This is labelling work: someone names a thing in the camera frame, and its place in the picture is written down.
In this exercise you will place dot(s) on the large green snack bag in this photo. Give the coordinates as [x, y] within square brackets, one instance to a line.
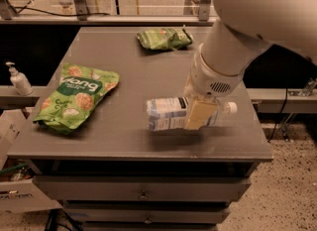
[80, 90]

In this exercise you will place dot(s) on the small green snack bag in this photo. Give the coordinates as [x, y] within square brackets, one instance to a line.
[164, 39]

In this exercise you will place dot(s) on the grey drawer cabinet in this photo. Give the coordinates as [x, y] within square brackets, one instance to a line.
[113, 174]

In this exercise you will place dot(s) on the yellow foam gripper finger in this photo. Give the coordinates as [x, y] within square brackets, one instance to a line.
[198, 112]

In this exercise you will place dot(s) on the metal railing frame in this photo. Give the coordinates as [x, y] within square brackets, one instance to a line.
[105, 13]

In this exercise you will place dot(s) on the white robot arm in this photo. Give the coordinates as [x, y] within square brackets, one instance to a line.
[230, 52]

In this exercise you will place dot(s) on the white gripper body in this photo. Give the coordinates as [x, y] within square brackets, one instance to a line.
[208, 80]

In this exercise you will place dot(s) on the white cardboard box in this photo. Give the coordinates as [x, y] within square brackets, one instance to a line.
[19, 195]

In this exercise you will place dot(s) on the white pump dispenser bottle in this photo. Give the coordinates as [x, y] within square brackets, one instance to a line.
[19, 80]

